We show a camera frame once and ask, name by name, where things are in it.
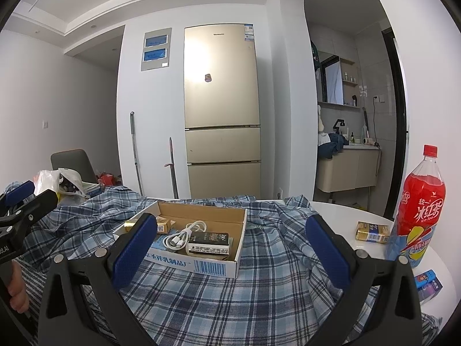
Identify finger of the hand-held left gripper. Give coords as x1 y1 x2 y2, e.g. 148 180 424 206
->
0 180 35 208
0 189 59 241

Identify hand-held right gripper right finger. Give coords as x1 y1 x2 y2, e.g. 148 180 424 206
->
305 214 424 346

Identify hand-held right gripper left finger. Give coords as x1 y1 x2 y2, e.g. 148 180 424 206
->
38 212 160 346

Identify white charging cable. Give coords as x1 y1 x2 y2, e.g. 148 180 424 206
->
162 221 207 250

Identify black tissue pack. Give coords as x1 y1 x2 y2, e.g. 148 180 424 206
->
186 230 233 256

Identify white cardboard box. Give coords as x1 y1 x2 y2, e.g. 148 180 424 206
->
112 201 248 279

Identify person's left hand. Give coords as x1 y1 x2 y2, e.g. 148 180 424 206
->
8 262 30 314

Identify white plastic bag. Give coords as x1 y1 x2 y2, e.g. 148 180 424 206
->
34 168 90 202

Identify gold cigarette pack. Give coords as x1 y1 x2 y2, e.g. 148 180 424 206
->
355 221 391 245

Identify grey chair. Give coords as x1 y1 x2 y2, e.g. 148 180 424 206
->
50 148 98 184

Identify red object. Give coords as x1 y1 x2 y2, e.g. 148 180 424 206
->
97 173 121 188

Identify beige bathroom cabinet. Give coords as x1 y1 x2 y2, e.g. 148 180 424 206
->
316 146 381 193

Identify blue plaid cloth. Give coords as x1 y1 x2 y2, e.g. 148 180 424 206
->
0 182 442 346

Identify small blue packet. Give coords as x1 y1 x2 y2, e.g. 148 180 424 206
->
413 270 443 305

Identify dark blue clothes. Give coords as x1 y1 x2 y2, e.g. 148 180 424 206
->
318 133 349 160

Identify red drink bottle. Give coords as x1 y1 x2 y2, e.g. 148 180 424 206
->
387 144 446 269

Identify wooden bathroom shelf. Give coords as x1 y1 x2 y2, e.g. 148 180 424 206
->
340 58 359 107

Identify bathroom mirror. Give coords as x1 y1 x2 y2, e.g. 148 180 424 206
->
322 55 343 104

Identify gold refrigerator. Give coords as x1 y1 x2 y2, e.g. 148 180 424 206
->
184 23 262 200

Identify dark broom handle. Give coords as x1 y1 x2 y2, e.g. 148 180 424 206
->
165 137 180 200

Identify grey mop handle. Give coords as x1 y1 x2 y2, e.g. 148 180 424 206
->
130 112 143 196

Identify black door frame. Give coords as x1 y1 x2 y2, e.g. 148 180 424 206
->
382 28 409 220

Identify grey wall panel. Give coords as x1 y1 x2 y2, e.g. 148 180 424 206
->
140 27 173 73

